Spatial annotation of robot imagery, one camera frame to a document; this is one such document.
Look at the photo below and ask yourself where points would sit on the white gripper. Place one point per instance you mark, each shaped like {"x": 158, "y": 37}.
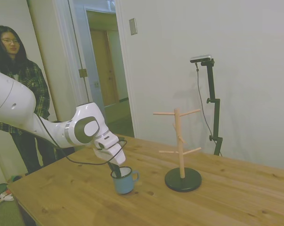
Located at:
{"x": 116, "y": 156}

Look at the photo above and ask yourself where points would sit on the blue enamel mug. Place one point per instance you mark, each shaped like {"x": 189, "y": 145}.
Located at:
{"x": 123, "y": 186}

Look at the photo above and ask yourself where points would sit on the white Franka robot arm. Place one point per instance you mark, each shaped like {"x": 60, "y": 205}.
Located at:
{"x": 10, "y": 99}

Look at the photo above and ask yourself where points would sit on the wooden mug tree black base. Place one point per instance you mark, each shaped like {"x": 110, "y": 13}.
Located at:
{"x": 181, "y": 153}

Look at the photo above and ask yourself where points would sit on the brown wooden door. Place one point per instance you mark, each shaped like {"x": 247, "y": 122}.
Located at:
{"x": 102, "y": 68}

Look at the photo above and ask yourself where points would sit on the white slipper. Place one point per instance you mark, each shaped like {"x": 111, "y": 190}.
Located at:
{"x": 7, "y": 197}

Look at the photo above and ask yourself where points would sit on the person in plaid shirt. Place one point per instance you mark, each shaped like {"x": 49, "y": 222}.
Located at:
{"x": 31, "y": 77}

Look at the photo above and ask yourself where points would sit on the white door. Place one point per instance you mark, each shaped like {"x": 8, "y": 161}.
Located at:
{"x": 62, "y": 47}

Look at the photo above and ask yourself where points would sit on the black camera stand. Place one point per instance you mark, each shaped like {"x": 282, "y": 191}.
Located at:
{"x": 213, "y": 99}

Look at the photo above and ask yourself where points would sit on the grey exterior camera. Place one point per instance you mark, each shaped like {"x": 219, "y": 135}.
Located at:
{"x": 201, "y": 58}

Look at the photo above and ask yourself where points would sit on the metal wall switch plate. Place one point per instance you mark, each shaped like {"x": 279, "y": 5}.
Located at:
{"x": 133, "y": 26}

